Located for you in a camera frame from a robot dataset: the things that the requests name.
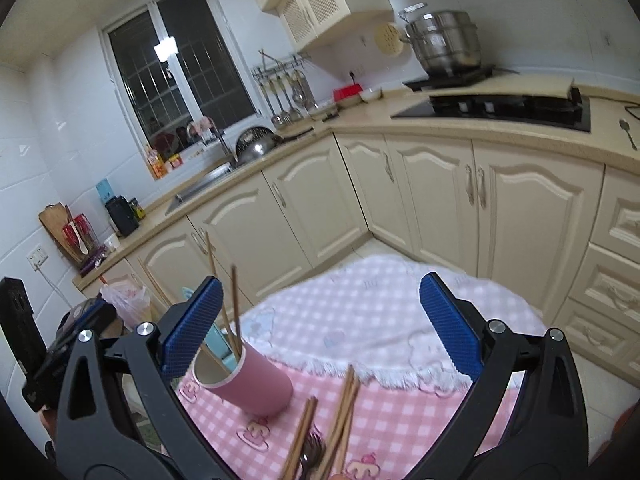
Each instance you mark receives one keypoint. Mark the cream wall cabinet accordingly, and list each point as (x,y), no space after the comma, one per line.
(320,5)

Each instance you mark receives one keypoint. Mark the blue wall holder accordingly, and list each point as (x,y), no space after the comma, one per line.
(105,191)

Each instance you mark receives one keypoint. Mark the pink cup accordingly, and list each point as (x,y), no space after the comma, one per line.
(255,385)

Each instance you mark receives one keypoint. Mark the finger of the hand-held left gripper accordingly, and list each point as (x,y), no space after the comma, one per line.
(95,312)

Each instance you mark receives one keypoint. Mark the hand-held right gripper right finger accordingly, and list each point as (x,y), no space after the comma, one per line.
(447,327)

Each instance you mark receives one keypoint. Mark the barred kitchen window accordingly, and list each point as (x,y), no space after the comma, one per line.
(175,60)

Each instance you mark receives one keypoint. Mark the black electric kettle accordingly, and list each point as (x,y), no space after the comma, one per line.
(121,217)

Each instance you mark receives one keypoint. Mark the red box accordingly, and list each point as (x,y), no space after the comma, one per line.
(347,94)

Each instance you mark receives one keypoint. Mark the red utensil holder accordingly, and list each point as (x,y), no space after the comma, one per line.
(75,232)

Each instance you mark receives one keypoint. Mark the bunch of wooden chopsticks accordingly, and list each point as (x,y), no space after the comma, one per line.
(235,305)

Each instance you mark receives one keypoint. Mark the steel colander bowl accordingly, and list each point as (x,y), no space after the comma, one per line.
(257,147)

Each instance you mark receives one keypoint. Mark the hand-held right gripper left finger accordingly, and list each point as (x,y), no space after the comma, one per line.
(192,330)

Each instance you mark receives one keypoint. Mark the round yellow trivet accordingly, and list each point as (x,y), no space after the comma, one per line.
(387,39)

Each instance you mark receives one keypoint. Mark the black induction cooker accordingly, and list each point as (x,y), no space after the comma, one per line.
(460,79)

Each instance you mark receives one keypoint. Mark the pile of wooden chopsticks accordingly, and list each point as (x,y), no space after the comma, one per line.
(344,410)

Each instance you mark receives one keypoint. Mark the orange carton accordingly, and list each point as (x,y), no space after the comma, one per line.
(156,162)

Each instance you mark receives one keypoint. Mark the wall rack with hanging utensils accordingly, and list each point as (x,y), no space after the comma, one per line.
(285,90)

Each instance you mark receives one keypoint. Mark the pink checked tablecloth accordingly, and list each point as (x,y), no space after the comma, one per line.
(400,425)

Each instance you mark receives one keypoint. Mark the translucent plastic bag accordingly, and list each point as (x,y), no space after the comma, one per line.
(127,302)

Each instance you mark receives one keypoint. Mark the wooden cutting board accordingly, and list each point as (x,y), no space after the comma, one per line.
(50,225)

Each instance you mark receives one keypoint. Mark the dark metal spork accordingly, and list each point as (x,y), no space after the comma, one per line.
(312,452)

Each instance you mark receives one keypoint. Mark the steel sink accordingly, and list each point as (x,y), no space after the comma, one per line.
(200,185)

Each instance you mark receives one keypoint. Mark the cream kitchen base cabinets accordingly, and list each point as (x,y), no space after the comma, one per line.
(440,195)

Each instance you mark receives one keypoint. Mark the steel steamer pot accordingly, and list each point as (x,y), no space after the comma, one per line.
(445,45)

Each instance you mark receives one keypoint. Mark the black gas stove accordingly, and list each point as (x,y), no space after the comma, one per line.
(500,110)

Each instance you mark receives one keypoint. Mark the white wall socket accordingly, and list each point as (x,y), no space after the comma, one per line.
(37,256)

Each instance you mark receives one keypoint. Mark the beige stove cover board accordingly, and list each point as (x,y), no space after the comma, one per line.
(500,87)

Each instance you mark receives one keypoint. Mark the white bowl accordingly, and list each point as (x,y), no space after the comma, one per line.
(372,94)

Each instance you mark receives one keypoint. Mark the white checked fringed towel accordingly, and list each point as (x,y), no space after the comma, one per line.
(360,305)

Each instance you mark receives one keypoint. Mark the metal faucet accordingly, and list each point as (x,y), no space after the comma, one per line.
(226,150)

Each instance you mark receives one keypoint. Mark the metal spoon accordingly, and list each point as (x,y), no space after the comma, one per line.
(625,126)

